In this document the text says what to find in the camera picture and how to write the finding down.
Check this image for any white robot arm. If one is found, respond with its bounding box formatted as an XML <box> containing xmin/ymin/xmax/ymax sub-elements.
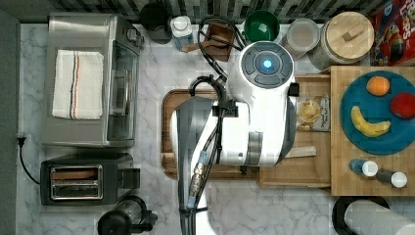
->
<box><xmin>169</xmin><ymin>41</ymin><xmax>300</xmax><ymax>235</ymax></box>

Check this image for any snack bag in drawer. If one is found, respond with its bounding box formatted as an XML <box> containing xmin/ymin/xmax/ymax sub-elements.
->
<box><xmin>297</xmin><ymin>95</ymin><xmax>331</xmax><ymax>132</ymax></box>

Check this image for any light wooden drawer box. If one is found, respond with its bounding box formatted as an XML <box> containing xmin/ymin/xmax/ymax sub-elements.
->
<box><xmin>330</xmin><ymin>66</ymin><xmax>414</xmax><ymax>197</ymax></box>

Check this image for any dark wooden cutting board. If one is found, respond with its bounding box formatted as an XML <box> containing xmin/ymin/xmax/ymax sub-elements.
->
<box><xmin>161</xmin><ymin>89</ymin><xmax>259</xmax><ymax>180</ymax></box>

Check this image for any brown wooden utensil holder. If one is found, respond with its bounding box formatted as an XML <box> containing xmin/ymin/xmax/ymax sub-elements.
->
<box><xmin>201</xmin><ymin>23</ymin><xmax>235</xmax><ymax>62</ymax></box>

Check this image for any white-capped blue bottle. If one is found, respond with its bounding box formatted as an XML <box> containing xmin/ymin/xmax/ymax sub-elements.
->
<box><xmin>170</xmin><ymin>16</ymin><xmax>194</xmax><ymax>52</ymax></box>

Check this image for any green mug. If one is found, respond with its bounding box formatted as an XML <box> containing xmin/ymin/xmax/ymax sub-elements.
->
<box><xmin>244</xmin><ymin>10</ymin><xmax>280</xmax><ymax>42</ymax></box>

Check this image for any black round container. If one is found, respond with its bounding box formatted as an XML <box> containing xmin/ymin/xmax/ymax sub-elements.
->
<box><xmin>140</xmin><ymin>3</ymin><xmax>172</xmax><ymax>44</ymax></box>

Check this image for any stainless steel toaster oven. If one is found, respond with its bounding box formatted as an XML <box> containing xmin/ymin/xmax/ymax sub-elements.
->
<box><xmin>41</xmin><ymin>13</ymin><xmax>144</xmax><ymax>148</ymax></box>

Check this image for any glass french press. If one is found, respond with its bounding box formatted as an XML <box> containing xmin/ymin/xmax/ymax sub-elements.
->
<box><xmin>97</xmin><ymin>195</ymin><xmax>158</xmax><ymax>235</ymax></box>

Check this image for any glass jar of grains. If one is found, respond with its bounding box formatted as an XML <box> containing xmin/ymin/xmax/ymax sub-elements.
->
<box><xmin>281</xmin><ymin>19</ymin><xmax>320</xmax><ymax>61</ymax></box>

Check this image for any white striped folded towel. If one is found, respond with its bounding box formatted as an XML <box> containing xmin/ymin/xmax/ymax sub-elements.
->
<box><xmin>52</xmin><ymin>50</ymin><xmax>104</xmax><ymax>119</ymax></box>

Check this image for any black two-slot toaster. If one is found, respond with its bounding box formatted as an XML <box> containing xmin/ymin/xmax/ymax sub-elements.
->
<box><xmin>40</xmin><ymin>153</ymin><xmax>140</xmax><ymax>207</ymax></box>

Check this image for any black paper towel holder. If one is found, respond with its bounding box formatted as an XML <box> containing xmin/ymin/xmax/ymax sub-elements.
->
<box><xmin>332</xmin><ymin>196</ymin><xmax>390</xmax><ymax>235</ymax></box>

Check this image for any jar with wooden lid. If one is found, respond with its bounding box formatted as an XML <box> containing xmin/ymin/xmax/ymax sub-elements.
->
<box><xmin>308</xmin><ymin>12</ymin><xmax>374</xmax><ymax>71</ymax></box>

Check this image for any yellow banana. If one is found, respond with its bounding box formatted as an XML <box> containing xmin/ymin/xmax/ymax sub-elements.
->
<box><xmin>350</xmin><ymin>106</ymin><xmax>391</xmax><ymax>137</ymax></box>

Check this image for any blue shaker white cap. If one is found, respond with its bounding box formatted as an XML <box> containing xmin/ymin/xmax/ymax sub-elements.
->
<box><xmin>348</xmin><ymin>159</ymin><xmax>379</xmax><ymax>177</ymax></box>

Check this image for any orange fruit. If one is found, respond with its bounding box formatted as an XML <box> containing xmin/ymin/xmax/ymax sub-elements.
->
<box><xmin>366</xmin><ymin>76</ymin><xmax>391</xmax><ymax>96</ymax></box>

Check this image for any white paper towel roll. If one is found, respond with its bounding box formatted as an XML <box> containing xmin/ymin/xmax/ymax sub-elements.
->
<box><xmin>345</xmin><ymin>200</ymin><xmax>415</xmax><ymax>235</ymax></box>

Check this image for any teal round plate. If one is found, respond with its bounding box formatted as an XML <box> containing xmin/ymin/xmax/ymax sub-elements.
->
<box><xmin>339</xmin><ymin>70</ymin><xmax>415</xmax><ymax>155</ymax></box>

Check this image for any red apple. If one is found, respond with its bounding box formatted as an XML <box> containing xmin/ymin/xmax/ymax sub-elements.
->
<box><xmin>390</xmin><ymin>92</ymin><xmax>415</xmax><ymax>119</ymax></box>

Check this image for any grey shaker white cap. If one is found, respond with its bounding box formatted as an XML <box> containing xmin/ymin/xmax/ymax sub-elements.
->
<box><xmin>376</xmin><ymin>169</ymin><xmax>407</xmax><ymax>188</ymax></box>

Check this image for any froot loops cereal box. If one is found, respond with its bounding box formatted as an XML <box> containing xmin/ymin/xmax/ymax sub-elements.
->
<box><xmin>370</xmin><ymin>0</ymin><xmax>415</xmax><ymax>67</ymax></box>

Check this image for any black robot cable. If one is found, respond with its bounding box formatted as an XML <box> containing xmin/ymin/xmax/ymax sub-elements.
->
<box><xmin>178</xmin><ymin>16</ymin><xmax>248</xmax><ymax>235</ymax></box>

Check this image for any black power cord plug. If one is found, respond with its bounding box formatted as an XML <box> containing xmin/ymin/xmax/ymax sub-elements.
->
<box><xmin>17</xmin><ymin>136</ymin><xmax>41</xmax><ymax>185</ymax></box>

